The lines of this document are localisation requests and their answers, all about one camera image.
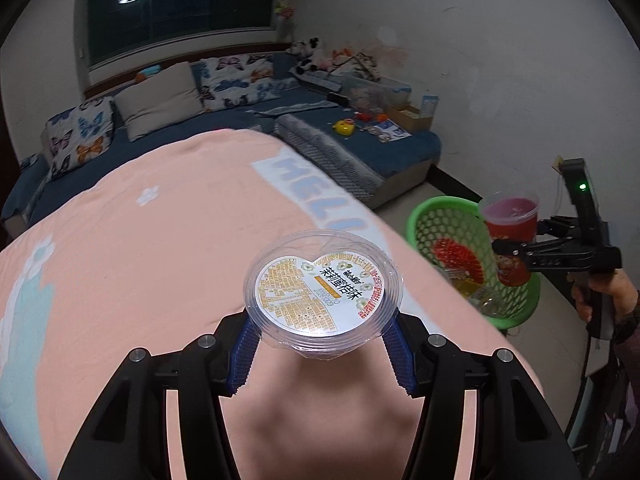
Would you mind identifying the grey cloth strip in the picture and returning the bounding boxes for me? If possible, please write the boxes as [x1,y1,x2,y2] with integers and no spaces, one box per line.
[251,99,347,116]

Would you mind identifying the black and white plush toys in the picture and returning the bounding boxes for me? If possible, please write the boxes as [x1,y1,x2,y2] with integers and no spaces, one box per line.
[289,36,327,79]

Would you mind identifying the green plastic basket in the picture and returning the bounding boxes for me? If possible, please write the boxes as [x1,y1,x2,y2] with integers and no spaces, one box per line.
[406,196,543,332]

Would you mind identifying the dark shelf unit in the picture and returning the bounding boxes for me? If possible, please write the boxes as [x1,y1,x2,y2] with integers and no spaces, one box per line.
[570,360,640,463]

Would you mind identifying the red ribbed wrapper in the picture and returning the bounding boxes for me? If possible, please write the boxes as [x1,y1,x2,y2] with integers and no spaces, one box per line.
[433,237,485,284]

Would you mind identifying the red printed cup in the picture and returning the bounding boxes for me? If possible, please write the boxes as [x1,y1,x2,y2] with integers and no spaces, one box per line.
[478,190,543,287]

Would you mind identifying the printed booklet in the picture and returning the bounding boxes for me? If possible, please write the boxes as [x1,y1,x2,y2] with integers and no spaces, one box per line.
[367,119,413,144]

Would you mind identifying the clear labelled plastic container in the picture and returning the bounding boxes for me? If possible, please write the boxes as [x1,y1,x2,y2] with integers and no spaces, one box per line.
[243,228,405,364]

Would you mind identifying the dark window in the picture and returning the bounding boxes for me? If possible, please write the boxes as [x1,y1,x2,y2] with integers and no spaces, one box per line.
[87,0,279,74]

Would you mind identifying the grey striped cushion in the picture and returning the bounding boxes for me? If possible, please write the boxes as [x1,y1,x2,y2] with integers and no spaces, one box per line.
[273,112,384,212]

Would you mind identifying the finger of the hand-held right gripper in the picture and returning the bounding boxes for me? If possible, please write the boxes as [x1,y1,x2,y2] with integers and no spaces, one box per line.
[490,238,540,262]
[535,214,584,243]

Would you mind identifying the wall flower decoration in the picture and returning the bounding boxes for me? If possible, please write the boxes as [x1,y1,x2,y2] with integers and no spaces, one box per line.
[273,0,298,44]

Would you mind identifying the person's right hand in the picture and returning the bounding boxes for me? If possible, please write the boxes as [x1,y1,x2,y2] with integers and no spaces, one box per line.
[571,267,640,327]

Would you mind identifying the peach blanket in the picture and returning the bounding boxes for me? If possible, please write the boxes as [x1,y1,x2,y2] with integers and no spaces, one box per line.
[0,128,547,480]

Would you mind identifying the butterfly print pillow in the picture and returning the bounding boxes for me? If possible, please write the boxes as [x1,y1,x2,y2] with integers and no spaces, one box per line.
[42,95,117,184]
[192,52,282,114]

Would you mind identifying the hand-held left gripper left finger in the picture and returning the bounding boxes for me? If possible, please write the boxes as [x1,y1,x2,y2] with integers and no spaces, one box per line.
[57,312,259,480]

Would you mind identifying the cardboard box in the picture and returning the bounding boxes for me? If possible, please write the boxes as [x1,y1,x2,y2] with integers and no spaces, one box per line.
[384,103,434,134]

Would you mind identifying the beige pillow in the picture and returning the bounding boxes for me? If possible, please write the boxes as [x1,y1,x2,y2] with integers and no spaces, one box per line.
[114,61,206,144]

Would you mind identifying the blue sofa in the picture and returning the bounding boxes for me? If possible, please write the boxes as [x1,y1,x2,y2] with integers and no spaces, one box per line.
[0,52,444,242]

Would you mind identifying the clear storage box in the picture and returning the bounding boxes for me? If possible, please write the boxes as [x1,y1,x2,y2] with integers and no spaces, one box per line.
[342,70,414,114]

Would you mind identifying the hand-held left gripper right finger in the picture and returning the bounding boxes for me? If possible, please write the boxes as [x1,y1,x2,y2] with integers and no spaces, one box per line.
[381,313,584,480]

